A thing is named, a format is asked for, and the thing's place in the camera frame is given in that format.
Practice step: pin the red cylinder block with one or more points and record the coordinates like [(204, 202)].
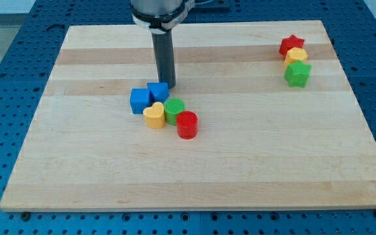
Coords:
[(187, 125)]

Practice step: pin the green cylinder block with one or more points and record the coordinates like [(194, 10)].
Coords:
[(172, 108)]

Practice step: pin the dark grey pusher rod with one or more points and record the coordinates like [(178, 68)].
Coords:
[(164, 57)]

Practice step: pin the red star block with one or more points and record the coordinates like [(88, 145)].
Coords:
[(290, 42)]

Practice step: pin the blue cube block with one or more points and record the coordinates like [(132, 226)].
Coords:
[(140, 99)]

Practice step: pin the yellow heart block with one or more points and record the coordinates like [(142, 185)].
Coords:
[(154, 116)]

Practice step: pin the green star block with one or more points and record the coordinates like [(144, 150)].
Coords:
[(297, 74)]

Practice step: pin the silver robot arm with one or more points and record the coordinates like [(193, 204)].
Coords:
[(160, 17)]

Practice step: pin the blue pentagon block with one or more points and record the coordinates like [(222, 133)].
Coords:
[(159, 91)]

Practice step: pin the wooden board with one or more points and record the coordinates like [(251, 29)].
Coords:
[(270, 123)]

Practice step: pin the yellow hexagon block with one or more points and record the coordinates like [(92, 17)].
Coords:
[(295, 54)]

